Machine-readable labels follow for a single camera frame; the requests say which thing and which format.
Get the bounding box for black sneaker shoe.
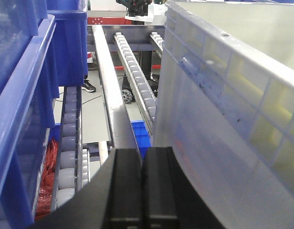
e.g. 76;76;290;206
81;79;97;93

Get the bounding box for grey mecanum wheel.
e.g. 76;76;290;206
122;89;133;104

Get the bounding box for blue plastic bin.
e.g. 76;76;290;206
0;15;59;229
47;0;88;86

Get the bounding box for far blue plastic bin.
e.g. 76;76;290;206
47;0;88;86

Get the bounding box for white plastic tote box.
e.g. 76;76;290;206
153;0;294;229

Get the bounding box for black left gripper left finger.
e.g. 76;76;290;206
30;148;142;229

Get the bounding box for red metal frame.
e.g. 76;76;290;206
87;17;132;25

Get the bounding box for red plastic bags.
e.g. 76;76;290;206
35;137;58;221

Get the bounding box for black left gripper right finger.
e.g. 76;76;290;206
142;147;224;229

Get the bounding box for small blue bin below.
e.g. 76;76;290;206
131;120;151;158

